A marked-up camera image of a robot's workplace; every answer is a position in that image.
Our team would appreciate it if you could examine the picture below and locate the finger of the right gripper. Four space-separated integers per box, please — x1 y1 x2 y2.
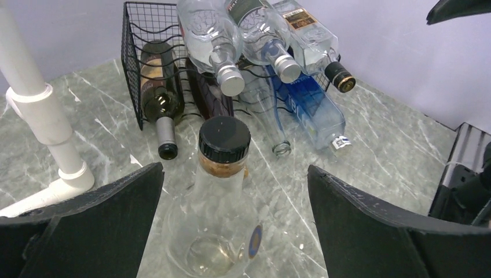
426 0 490 25

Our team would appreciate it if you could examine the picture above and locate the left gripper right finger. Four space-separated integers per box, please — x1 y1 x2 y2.
307 165 490 277

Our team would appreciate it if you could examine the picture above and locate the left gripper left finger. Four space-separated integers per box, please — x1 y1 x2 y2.
1 162 164 277

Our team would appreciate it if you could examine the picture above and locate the clear round cork-stoppered bottle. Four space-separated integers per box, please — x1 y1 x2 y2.
163 116 263 277

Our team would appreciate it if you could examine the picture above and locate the clear square bottle black cap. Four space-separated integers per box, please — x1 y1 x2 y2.
272 1 356 93

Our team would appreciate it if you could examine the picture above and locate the blue square glass bottle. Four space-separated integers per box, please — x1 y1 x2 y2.
266 65 352 153

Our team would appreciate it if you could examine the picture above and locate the dark green wine bottle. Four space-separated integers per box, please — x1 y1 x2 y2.
140 40 184 160

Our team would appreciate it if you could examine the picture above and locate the dark gold-foil wine bottle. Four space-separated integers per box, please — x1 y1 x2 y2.
185 58 234 119

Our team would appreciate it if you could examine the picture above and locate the clear slim empty bottle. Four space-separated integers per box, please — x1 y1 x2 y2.
238 66 291 157

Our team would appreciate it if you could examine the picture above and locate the clear bottle dark label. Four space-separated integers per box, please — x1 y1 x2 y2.
224 0 301 83

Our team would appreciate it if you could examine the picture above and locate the clear bottle silver cap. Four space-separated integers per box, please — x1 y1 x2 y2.
177 0 245 97

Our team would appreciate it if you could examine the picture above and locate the aluminium frame rail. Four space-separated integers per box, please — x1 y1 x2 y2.
440 123 490 188

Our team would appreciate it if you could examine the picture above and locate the white PVC pipe frame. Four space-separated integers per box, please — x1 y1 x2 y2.
1 1 95 217

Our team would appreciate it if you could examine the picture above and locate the black wire wine rack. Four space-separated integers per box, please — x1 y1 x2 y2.
120 1 342 131

